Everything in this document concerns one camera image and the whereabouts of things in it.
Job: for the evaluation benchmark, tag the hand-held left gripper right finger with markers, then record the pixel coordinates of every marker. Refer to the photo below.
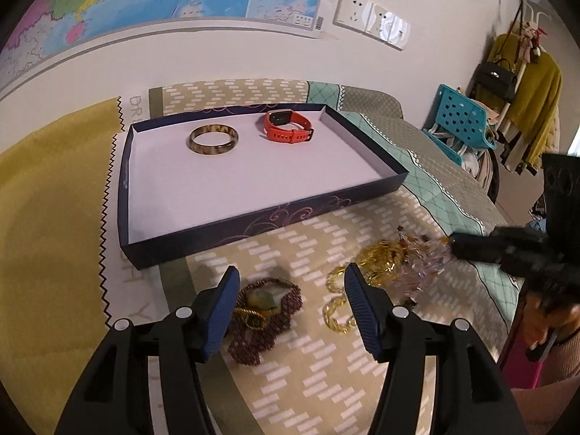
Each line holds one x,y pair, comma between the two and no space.
362,315

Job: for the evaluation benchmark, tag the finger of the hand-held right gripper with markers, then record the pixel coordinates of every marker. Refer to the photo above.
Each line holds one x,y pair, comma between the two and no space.
475,247
521,235

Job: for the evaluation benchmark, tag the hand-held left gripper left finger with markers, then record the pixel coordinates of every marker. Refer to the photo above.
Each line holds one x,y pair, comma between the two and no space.
221,321

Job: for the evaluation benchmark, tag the navy cardboard box tray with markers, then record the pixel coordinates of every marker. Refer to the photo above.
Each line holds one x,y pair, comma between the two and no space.
253,181

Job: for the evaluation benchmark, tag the person's right forearm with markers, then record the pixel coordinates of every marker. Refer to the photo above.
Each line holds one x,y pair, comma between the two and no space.
566,362

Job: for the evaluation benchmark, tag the person's right hand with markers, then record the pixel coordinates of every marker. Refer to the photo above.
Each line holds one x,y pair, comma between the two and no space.
539,321

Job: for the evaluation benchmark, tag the mustard yellow cardigan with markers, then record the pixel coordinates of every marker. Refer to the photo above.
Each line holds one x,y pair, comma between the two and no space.
539,95

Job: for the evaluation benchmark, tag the pink box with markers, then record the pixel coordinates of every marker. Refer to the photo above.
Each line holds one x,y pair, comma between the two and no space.
521,362

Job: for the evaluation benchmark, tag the teal perforated plastic chair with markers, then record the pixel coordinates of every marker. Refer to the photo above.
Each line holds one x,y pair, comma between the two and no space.
457,115

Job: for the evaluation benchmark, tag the black handbag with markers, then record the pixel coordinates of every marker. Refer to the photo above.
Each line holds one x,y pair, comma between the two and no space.
494,77

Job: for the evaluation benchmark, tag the tortoiseshell bangle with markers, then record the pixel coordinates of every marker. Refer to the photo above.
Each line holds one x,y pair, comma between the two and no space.
213,152

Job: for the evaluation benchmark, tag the pink fabric ornament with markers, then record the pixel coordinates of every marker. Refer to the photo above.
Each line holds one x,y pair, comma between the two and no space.
530,40

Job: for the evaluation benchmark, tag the orange wristwatch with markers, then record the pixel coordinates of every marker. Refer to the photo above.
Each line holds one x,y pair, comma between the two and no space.
281,135

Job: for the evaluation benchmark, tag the white wall socket plate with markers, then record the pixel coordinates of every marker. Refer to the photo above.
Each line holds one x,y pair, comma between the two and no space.
353,9
389,27

